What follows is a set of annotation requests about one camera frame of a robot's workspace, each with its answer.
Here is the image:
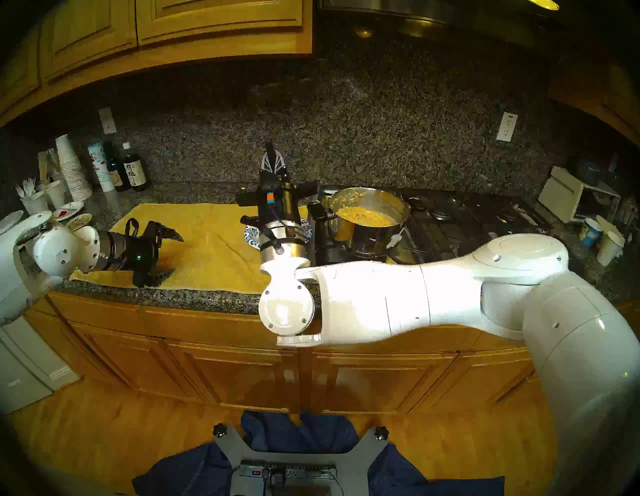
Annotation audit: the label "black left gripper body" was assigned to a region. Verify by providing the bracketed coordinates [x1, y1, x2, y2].
[119, 234, 163, 274]

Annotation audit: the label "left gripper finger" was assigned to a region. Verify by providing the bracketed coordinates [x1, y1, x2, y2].
[145, 222, 185, 246]
[133, 269, 176, 289]

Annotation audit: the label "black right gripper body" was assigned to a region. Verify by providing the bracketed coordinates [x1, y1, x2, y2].
[237, 172, 319, 224]

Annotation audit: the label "blue patterned paper bowl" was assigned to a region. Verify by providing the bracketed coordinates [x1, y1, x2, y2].
[244, 216, 313, 251]

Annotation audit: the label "cooked oatmeal mass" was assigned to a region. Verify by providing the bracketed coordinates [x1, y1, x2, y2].
[336, 190, 397, 227]

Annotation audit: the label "yellow towel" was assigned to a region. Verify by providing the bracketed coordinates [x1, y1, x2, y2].
[70, 202, 309, 295]

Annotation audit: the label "wooden drawer front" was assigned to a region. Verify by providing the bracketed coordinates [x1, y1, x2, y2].
[141, 306, 299, 351]
[47, 291, 146, 331]
[312, 325, 531, 354]

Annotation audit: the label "soy sauce bottle white label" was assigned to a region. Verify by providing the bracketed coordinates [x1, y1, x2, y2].
[121, 142, 149, 192]

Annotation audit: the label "small dark sauce bottle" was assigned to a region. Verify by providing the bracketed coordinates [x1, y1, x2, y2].
[103, 141, 130, 192]

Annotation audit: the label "white saucer red smear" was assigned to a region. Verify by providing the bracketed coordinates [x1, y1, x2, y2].
[52, 201, 85, 222]

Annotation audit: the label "wooden lower cabinet door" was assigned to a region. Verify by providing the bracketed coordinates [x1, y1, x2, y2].
[407, 347, 538, 415]
[165, 340, 301, 413]
[310, 352, 458, 416]
[70, 321, 207, 405]

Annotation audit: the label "wooden cabinet door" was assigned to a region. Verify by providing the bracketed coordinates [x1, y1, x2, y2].
[70, 321, 207, 405]
[310, 352, 458, 416]
[39, 0, 138, 83]
[0, 20, 41, 116]
[407, 347, 538, 415]
[165, 340, 301, 413]
[136, 0, 304, 47]

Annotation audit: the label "stainless steel pot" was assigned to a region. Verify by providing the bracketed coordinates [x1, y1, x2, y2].
[307, 187, 412, 258]

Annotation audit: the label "white blue cylindrical canister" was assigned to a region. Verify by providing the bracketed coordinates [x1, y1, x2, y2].
[88, 143, 116, 193]

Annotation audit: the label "stack of paper cups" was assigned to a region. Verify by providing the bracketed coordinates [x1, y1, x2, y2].
[55, 134, 93, 202]

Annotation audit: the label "paper cup holding forks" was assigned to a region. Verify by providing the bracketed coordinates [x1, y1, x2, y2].
[20, 191, 48, 216]

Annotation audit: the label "wooden stirrer sticks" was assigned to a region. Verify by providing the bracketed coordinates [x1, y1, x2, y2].
[37, 147, 61, 183]

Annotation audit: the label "wooden upper cabinet door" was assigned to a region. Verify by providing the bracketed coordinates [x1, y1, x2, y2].
[0, 20, 41, 116]
[136, 0, 304, 47]
[39, 0, 138, 83]

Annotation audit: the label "white kitchen appliance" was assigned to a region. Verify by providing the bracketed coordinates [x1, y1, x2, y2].
[0, 315, 81, 416]

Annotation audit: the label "steel gas stove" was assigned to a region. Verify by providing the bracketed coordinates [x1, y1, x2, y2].
[305, 185, 556, 266]

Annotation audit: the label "steel range hood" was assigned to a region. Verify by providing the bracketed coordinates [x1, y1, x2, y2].
[315, 0, 640, 56]

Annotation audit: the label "dark blue cloth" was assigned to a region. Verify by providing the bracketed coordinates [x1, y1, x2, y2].
[132, 410, 506, 496]

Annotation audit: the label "white toaster oven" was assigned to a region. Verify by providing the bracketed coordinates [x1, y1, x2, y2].
[537, 166, 622, 224]

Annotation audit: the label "dark kettle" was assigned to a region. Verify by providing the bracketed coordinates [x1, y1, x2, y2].
[575, 154, 603, 186]

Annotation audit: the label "blue printed paper cup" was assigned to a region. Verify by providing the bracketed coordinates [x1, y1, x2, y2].
[580, 216, 604, 249]

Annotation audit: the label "black cable orange connector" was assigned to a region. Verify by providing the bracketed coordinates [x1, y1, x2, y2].
[262, 187, 282, 251]

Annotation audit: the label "wooden upper cabinet frame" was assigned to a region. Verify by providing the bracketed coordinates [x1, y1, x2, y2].
[0, 0, 313, 128]

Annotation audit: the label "wooden cabinet frame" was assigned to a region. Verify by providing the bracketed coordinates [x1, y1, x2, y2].
[0, 0, 313, 128]
[22, 290, 556, 416]

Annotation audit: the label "wooden lower cabinet frame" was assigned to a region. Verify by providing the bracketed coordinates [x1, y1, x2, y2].
[22, 290, 556, 416]

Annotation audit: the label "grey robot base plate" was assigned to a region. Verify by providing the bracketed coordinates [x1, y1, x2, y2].
[213, 425, 390, 496]

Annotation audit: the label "wooden corner wall cabinet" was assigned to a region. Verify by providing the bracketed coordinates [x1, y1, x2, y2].
[547, 60, 640, 146]

